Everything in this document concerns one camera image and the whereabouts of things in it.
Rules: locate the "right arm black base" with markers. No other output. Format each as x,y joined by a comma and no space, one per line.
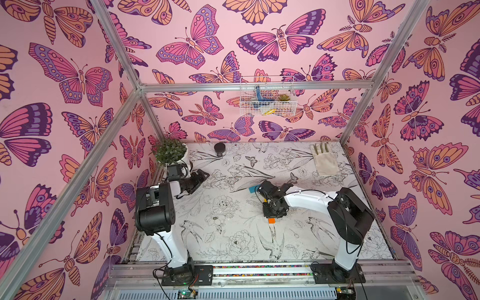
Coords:
333,274

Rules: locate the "white wire basket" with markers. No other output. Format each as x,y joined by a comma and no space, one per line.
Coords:
283,109

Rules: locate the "potted green plant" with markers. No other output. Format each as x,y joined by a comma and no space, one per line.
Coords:
174,155

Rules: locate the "blue toy in basket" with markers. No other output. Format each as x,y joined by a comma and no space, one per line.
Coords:
263,98

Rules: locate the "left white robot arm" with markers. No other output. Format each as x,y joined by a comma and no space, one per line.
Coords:
155,213

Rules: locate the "yellow toy in basket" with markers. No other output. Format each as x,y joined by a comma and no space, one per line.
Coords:
268,111

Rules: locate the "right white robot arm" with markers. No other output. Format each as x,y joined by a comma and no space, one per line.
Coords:
351,217

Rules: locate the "beige work glove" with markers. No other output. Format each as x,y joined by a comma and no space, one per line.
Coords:
324,159

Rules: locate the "small black round object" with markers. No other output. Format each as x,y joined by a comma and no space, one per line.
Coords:
220,149

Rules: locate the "green toy in basket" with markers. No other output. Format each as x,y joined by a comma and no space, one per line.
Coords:
283,98

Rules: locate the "blue building block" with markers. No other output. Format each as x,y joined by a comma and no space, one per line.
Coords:
254,188

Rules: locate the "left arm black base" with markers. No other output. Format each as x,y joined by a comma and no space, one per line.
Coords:
197,275

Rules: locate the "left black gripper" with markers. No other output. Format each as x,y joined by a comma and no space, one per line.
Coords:
197,182

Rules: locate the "aluminium mounting rail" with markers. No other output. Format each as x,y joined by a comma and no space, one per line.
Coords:
298,273

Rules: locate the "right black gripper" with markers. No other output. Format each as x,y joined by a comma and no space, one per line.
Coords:
269,204

